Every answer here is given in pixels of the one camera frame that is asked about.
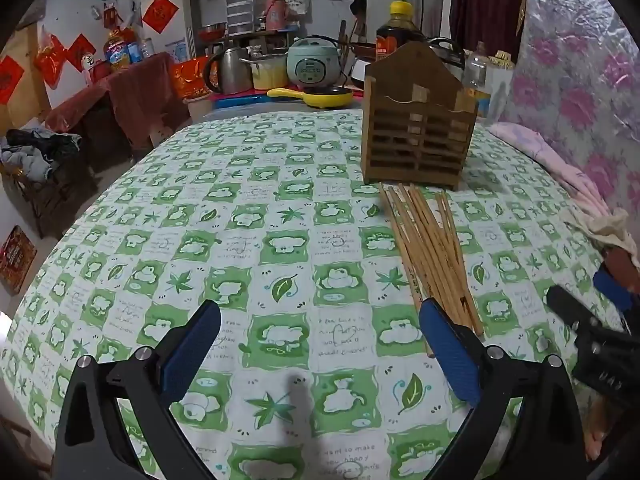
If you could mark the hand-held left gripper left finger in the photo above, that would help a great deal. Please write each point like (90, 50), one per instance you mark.
(190, 350)

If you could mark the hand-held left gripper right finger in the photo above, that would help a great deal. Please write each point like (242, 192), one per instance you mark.
(450, 350)

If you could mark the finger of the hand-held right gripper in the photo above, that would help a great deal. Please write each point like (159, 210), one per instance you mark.
(567, 306)
(612, 286)

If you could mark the bundle of wooden chopsticks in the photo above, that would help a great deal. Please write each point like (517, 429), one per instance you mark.
(425, 250)

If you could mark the wooden chopstick holder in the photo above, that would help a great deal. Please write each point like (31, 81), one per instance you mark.
(395, 110)

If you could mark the reddish brown cloth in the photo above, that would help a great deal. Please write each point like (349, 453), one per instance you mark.
(622, 262)

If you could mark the cream cloth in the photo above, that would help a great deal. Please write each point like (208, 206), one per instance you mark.
(605, 227)

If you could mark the green checked tablecloth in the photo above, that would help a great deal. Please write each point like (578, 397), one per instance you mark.
(250, 260)

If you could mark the pink cloth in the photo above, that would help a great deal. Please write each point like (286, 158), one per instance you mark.
(550, 160)

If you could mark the red printed box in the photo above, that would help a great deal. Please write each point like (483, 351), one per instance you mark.
(17, 260)

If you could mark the gold capped bottle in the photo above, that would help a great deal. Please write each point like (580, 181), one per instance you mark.
(500, 90)

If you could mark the clear plastic bottle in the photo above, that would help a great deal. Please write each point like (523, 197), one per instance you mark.
(475, 75)

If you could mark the pile of dark clothes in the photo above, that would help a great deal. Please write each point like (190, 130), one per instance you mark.
(35, 152)

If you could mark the blue box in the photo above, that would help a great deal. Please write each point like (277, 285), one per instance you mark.
(250, 101)

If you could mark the red cloth covered table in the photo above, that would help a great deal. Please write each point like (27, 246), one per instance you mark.
(135, 90)

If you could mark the orange red bag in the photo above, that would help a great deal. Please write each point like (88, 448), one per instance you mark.
(190, 77)

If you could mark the black pressure cooker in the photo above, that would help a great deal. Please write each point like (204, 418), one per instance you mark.
(450, 52)

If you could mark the yellow frying pan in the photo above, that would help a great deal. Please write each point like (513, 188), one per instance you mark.
(325, 97)

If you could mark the steel kettle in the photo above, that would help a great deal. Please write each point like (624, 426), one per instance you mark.
(232, 70)

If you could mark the yellow pot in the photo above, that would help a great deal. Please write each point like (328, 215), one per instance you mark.
(267, 75)

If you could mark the white pot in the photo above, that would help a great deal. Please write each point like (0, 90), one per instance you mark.
(357, 72)

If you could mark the cooking oil bottle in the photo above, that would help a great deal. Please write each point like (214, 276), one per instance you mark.
(120, 50)

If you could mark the pale green rice cooker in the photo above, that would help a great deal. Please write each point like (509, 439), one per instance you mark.
(312, 65)

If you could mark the maroon curtain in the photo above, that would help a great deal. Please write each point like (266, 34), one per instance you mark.
(485, 0)

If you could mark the red diamond paper decoration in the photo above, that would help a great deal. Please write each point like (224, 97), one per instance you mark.
(10, 80)
(160, 14)
(81, 52)

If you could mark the dark sauce bottle yellow cap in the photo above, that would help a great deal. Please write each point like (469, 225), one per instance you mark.
(400, 25)

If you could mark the white refrigerator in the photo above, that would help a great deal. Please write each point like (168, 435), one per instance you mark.
(185, 5)

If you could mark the pink thermos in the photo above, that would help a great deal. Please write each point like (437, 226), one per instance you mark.
(276, 12)

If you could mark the stacked steamer container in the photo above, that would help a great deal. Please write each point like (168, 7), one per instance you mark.
(240, 5)

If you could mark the floral foil wall covering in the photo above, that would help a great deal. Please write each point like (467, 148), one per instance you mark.
(575, 60)

